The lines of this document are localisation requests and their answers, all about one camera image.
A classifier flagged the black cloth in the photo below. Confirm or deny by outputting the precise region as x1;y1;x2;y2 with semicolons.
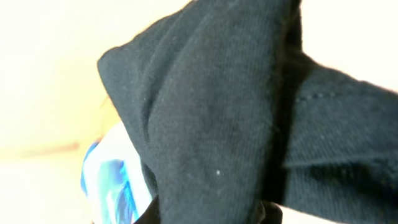
98;0;397;224

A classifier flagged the clear plastic container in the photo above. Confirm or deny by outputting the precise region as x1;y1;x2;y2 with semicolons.
80;122;153;224

